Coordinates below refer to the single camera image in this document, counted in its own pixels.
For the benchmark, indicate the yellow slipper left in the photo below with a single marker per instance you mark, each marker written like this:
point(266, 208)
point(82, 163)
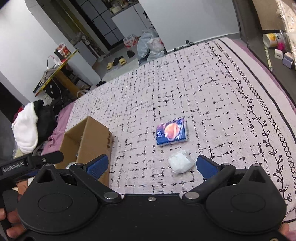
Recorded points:
point(109, 65)

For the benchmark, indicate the black framed glass door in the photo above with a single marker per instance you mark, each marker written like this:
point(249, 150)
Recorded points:
point(98, 17)

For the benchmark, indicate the patterned white bed blanket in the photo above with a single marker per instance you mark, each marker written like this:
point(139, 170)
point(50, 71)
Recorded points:
point(234, 111)

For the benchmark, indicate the black dumbbells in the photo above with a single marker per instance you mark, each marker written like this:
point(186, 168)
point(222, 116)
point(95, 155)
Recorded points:
point(188, 44)

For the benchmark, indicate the white floor mat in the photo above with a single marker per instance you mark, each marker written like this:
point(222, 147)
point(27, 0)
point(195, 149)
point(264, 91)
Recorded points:
point(115, 73)

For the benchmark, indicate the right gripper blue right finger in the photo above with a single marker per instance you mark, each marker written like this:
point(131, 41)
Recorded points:
point(206, 167)

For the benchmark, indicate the water bottle pack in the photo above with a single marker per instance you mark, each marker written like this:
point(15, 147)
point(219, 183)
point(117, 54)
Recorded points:
point(130, 41)

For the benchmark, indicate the white clothes pile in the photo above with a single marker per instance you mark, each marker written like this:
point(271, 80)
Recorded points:
point(25, 129)

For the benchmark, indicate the purple small box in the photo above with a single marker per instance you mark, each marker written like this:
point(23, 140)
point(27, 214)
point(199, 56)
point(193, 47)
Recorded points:
point(288, 60)

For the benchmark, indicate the right hand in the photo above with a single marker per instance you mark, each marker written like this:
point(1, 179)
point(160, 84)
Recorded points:
point(284, 229)

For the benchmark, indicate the yellow slipper right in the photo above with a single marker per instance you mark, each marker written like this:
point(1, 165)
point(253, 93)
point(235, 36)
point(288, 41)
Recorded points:
point(122, 61)

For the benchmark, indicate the pink bed sheet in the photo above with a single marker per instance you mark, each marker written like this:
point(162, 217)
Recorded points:
point(55, 139)

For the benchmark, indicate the blue tissue pack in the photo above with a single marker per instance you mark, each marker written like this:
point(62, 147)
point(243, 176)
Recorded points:
point(171, 132)

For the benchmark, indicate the white soft item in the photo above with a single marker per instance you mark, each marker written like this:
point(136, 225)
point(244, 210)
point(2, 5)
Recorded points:
point(180, 162)

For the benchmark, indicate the red snack box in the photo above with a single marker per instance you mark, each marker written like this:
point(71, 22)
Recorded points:
point(62, 52)

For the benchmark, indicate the round yellow-edged table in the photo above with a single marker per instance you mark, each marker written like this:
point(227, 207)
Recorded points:
point(49, 74)

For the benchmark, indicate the white yellow cup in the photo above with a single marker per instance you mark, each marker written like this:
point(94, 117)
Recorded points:
point(272, 40)

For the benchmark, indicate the black slipper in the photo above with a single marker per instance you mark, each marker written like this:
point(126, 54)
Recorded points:
point(130, 53)

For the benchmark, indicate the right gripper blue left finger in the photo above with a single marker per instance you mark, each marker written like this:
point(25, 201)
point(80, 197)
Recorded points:
point(97, 167)

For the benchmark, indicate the white charger cube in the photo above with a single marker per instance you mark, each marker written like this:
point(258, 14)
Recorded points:
point(278, 54)

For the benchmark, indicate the white kitchen cabinet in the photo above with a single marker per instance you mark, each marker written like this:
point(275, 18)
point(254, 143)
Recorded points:
point(132, 20)

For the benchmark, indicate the white plastic bags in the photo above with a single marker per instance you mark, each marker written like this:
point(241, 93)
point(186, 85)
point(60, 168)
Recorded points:
point(150, 46)

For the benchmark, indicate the yellow slipper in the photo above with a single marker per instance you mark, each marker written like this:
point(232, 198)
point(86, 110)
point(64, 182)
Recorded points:
point(109, 65)
point(122, 61)

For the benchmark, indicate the left hand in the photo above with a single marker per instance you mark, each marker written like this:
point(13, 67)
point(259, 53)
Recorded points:
point(9, 211)

